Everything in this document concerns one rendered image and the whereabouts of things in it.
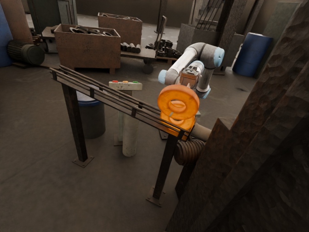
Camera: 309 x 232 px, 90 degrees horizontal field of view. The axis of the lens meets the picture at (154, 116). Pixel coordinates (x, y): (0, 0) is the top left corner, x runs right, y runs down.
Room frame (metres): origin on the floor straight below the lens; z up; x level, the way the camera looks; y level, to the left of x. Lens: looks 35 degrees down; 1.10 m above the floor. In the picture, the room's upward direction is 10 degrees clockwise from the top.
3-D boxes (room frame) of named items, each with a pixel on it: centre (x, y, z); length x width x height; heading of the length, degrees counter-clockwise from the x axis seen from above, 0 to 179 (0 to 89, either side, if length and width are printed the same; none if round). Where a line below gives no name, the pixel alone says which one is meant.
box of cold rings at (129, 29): (4.53, 1.29, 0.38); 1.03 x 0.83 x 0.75; 111
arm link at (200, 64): (0.80, -0.17, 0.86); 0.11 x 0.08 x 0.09; 162
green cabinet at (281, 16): (4.08, -2.53, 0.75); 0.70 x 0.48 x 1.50; 108
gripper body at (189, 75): (0.64, -0.12, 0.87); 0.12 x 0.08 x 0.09; 162
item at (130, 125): (0.94, 0.17, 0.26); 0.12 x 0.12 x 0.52
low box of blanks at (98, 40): (2.79, 1.31, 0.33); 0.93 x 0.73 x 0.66; 115
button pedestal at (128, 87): (1.08, 0.26, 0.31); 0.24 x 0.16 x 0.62; 108
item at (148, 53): (3.15, 0.69, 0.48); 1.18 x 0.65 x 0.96; 98
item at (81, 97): (1.13, 0.60, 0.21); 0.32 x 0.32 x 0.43
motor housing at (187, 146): (0.61, -0.26, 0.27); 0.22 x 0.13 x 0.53; 108
